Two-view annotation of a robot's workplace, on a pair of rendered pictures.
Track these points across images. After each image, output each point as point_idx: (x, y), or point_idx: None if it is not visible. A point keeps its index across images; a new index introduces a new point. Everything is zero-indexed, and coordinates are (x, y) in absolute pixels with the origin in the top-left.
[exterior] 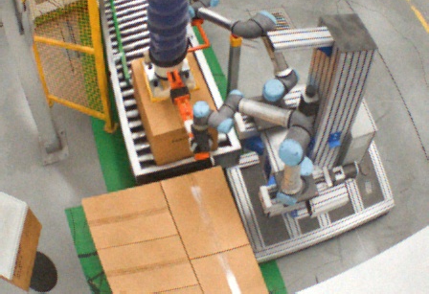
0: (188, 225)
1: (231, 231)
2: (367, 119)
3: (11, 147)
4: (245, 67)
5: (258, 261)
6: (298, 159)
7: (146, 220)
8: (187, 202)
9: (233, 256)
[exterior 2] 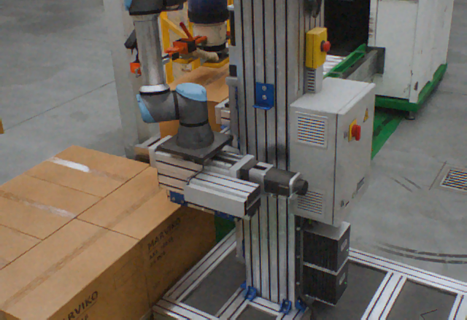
0: (120, 197)
1: (144, 220)
2: (340, 103)
3: (101, 141)
4: (377, 198)
5: (155, 316)
6: None
7: (96, 177)
8: (147, 184)
9: (110, 238)
